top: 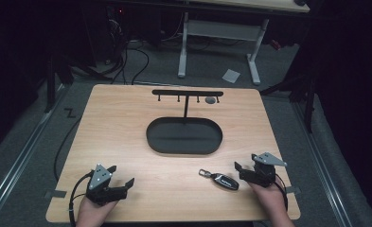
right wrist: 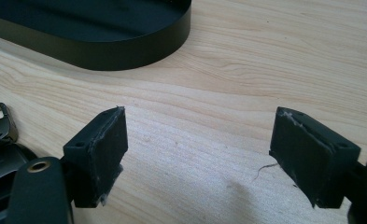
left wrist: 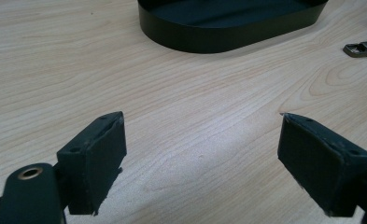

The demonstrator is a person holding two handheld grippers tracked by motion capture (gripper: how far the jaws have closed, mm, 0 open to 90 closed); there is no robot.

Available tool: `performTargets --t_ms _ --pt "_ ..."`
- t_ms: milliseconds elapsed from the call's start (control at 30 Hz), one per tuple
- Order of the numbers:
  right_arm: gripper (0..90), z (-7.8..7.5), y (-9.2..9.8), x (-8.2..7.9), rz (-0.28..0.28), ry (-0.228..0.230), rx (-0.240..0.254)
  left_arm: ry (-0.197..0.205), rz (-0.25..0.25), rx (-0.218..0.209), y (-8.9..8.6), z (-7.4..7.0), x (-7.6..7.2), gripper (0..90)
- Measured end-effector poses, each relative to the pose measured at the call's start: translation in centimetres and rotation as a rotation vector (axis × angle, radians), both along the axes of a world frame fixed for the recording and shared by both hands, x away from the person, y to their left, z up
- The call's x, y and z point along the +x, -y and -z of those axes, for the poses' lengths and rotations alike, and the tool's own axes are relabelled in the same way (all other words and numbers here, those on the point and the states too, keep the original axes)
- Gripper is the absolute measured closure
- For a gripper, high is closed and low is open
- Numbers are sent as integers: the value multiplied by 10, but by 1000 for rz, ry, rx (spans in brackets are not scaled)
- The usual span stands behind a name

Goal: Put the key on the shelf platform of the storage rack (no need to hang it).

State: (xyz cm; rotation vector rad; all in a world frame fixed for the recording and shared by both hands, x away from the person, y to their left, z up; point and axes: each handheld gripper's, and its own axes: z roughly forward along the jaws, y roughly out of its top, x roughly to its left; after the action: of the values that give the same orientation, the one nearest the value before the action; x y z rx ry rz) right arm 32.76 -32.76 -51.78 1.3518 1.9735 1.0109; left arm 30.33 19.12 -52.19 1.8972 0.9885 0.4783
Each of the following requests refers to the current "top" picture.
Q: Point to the grey round table grommet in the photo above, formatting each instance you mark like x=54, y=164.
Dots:
x=210, y=100

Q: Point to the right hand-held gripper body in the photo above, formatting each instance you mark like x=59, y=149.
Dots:
x=264, y=171

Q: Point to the black metal stand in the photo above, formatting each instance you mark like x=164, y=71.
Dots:
x=310, y=104
x=50, y=88

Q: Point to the person's right hand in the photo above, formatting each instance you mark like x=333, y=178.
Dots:
x=269, y=198

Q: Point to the black key rack with tray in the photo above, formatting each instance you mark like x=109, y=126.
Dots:
x=184, y=135

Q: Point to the person's left hand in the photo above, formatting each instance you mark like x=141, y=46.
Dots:
x=93, y=213

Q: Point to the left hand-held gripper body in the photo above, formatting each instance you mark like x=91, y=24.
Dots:
x=99, y=178

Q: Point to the grey paper sheet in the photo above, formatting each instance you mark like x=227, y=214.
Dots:
x=231, y=76

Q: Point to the white-framed desk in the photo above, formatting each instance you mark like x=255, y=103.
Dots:
x=224, y=31

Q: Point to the aluminium floor rail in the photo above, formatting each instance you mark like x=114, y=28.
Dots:
x=324, y=167
x=19, y=164

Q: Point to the grey tape strip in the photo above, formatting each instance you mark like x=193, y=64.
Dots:
x=293, y=190
x=56, y=194

